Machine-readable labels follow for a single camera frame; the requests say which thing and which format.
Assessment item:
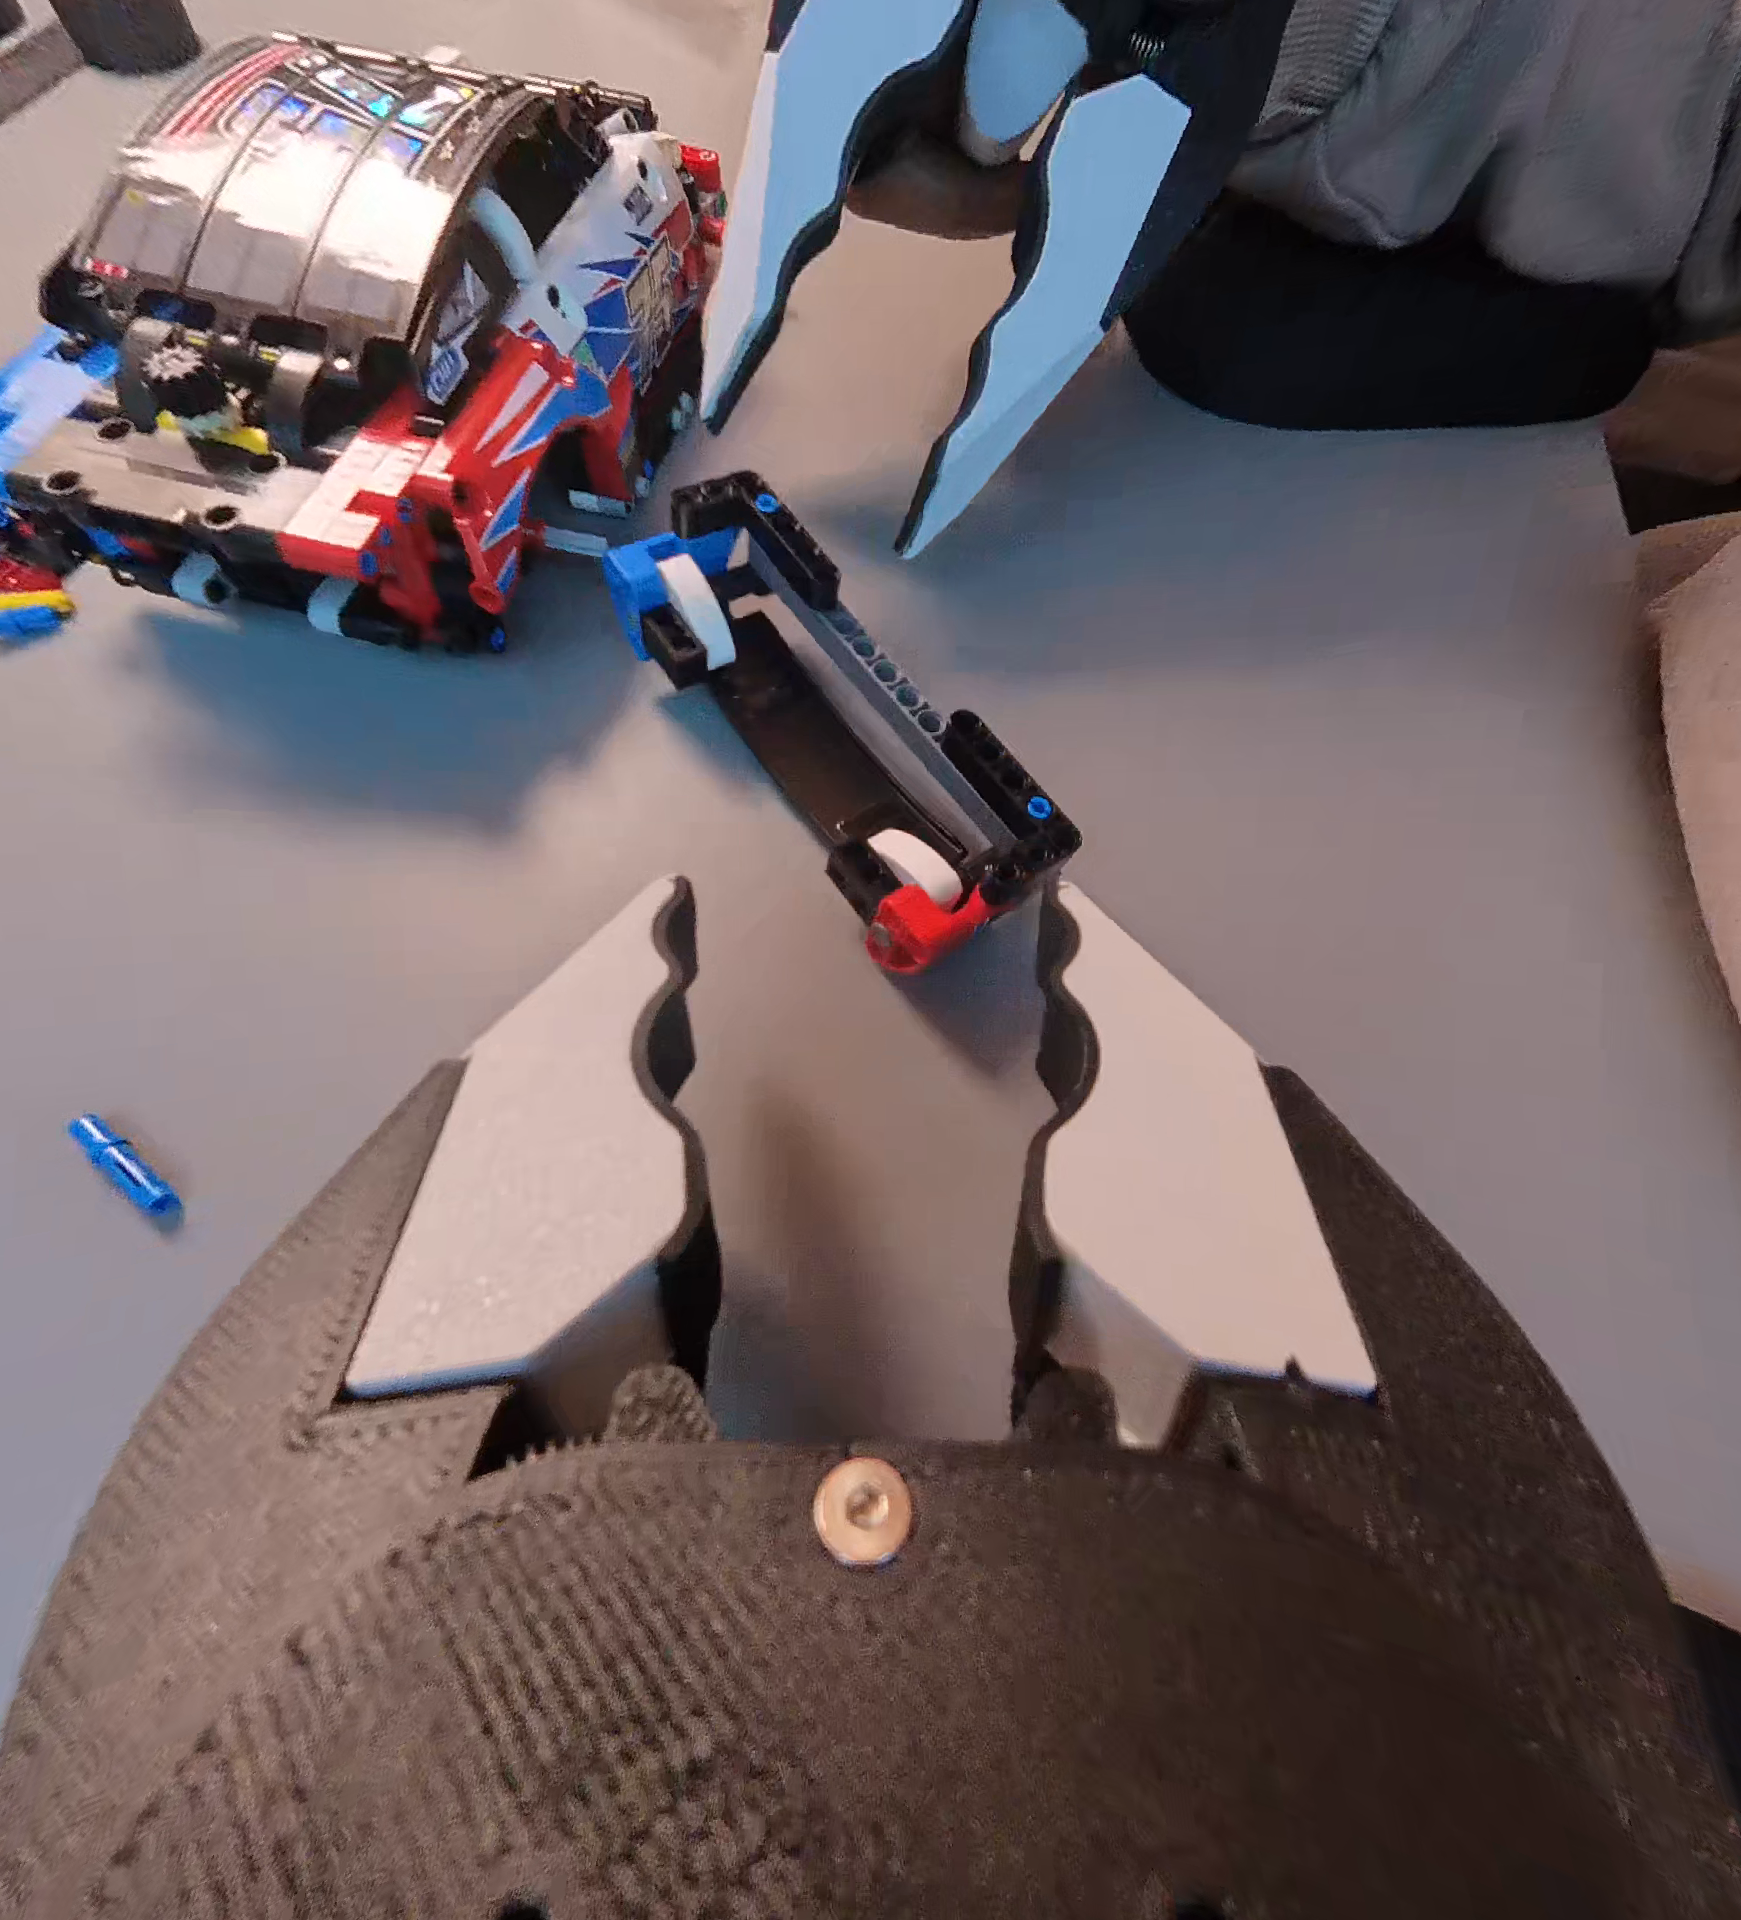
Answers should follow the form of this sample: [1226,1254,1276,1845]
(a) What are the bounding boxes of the person's right forearm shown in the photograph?
[1229,0,1741,344]

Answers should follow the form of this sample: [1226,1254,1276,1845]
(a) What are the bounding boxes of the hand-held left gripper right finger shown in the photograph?
[1009,883,1382,1453]

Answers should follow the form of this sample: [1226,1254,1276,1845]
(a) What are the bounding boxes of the blue lego pin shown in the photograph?
[69,1114,183,1220]

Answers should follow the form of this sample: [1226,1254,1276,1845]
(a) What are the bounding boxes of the black rounded pad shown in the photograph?
[1122,195,1663,434]

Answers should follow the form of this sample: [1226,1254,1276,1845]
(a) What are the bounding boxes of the red blue lego car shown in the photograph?
[0,33,732,657]

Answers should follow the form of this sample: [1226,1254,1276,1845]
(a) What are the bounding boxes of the black lego tire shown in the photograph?
[51,0,206,77]

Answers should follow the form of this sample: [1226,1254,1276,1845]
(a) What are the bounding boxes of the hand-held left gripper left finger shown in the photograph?
[342,875,729,1449]

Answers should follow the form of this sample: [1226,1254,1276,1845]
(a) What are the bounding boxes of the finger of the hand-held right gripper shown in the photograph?
[698,0,980,439]
[894,72,1235,559]

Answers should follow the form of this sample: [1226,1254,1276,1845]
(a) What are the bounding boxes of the black lego frame sub-assembly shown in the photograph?
[602,472,1085,979]

